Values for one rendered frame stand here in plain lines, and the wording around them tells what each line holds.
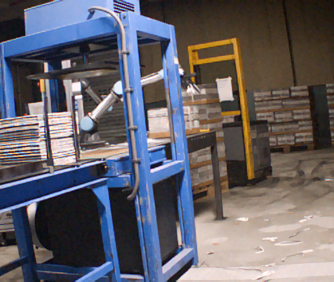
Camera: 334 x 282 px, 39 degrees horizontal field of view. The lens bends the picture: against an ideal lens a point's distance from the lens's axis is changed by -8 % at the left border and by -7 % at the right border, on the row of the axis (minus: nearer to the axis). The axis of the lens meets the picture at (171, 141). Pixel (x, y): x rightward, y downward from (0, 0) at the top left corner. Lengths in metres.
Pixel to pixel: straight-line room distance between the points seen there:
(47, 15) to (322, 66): 9.17
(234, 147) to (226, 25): 5.93
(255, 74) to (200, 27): 1.75
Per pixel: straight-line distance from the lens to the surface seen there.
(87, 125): 4.29
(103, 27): 2.68
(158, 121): 4.17
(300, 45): 11.67
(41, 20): 3.06
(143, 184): 2.59
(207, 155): 5.80
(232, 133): 6.50
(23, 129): 2.46
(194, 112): 4.34
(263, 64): 11.76
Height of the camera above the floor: 0.99
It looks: 3 degrees down
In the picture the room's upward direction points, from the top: 6 degrees counter-clockwise
